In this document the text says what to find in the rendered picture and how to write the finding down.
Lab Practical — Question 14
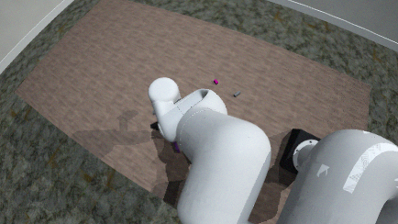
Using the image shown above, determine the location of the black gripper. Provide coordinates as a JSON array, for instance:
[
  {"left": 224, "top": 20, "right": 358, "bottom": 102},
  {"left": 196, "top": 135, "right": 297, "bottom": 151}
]
[{"left": 150, "top": 121, "right": 159, "bottom": 130}]

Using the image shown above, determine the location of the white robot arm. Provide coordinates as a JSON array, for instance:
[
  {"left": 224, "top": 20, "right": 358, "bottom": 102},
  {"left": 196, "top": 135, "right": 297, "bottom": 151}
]
[{"left": 148, "top": 77, "right": 398, "bottom": 224}]

